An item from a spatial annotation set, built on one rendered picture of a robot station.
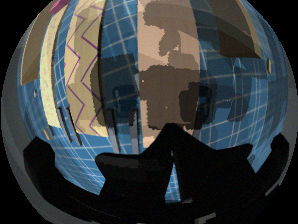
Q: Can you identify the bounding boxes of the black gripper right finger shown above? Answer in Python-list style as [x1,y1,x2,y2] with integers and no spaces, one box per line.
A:
[170,123,253,204]

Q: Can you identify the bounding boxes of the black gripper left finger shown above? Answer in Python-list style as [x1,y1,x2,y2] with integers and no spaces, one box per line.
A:
[94,123,174,198]

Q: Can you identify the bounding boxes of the pale yellow flat strip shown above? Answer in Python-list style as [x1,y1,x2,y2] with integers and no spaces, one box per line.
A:
[40,49,61,128]

